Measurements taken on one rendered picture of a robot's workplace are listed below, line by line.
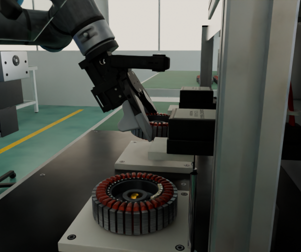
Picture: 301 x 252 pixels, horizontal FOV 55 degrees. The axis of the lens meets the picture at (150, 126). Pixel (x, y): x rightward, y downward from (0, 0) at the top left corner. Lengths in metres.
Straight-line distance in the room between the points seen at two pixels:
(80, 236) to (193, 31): 4.81
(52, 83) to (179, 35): 2.47
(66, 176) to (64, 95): 5.11
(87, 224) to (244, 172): 0.27
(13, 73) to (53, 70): 4.66
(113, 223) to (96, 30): 0.37
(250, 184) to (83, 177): 0.42
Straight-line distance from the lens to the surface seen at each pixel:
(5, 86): 1.06
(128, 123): 0.56
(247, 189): 0.16
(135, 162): 0.57
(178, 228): 0.38
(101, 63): 0.62
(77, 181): 0.54
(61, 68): 5.61
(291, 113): 0.34
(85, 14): 0.59
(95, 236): 0.37
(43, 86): 5.81
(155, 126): 0.55
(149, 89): 1.95
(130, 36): 5.18
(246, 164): 0.16
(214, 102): 0.57
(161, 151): 0.34
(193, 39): 5.06
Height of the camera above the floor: 0.99
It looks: 14 degrees down
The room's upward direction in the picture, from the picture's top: straight up
